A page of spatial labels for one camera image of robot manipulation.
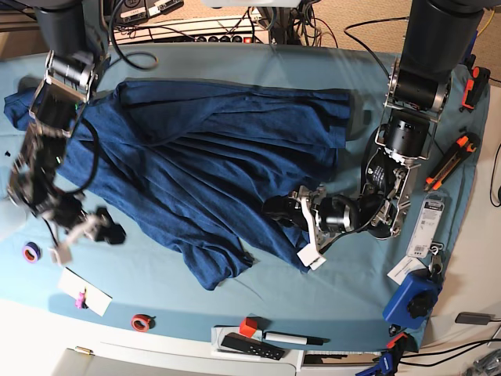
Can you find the black remote control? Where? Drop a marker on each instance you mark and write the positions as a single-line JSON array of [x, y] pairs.
[[253, 347]]

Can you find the red cube block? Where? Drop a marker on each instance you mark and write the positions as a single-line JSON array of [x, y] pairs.
[[248, 327]]

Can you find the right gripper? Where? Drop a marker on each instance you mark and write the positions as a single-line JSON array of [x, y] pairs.
[[67, 212]]

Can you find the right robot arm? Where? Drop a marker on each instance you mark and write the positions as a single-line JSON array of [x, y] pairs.
[[78, 39]]

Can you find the small pink toy figure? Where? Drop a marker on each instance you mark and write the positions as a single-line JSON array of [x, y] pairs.
[[80, 301]]

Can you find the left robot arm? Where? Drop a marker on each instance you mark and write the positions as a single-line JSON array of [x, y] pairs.
[[437, 37]]

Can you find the white power strip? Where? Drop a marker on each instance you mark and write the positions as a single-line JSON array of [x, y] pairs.
[[237, 29]]

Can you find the orange black utility knife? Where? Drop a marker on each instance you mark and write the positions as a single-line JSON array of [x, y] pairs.
[[458, 152]]

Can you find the clear blister retail package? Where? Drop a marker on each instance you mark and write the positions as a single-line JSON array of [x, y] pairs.
[[426, 226]]

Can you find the red tape roll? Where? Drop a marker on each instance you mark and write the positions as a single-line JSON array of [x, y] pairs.
[[142, 322]]

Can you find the white black marker pen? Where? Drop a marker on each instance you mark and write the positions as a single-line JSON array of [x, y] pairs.
[[293, 339]]

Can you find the white label card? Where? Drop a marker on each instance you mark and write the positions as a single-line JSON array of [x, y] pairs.
[[405, 266]]

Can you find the purple tape roll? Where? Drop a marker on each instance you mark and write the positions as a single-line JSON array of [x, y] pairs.
[[31, 252]]

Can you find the blue box with knob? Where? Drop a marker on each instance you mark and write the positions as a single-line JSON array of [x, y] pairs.
[[414, 299]]

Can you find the blue black clamp bottom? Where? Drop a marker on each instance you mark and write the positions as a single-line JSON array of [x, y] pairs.
[[387, 363]]

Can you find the dark blue t-shirt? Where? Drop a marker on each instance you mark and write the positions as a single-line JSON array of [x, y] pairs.
[[192, 163]]

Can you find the light blue table cloth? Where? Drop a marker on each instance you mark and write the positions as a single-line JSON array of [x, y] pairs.
[[342, 301]]

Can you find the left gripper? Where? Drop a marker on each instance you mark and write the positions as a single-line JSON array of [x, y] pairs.
[[336, 214]]

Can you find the white paper card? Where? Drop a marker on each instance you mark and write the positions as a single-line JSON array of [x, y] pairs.
[[71, 284]]

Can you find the black phone device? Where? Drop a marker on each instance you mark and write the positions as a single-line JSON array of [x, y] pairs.
[[473, 318]]

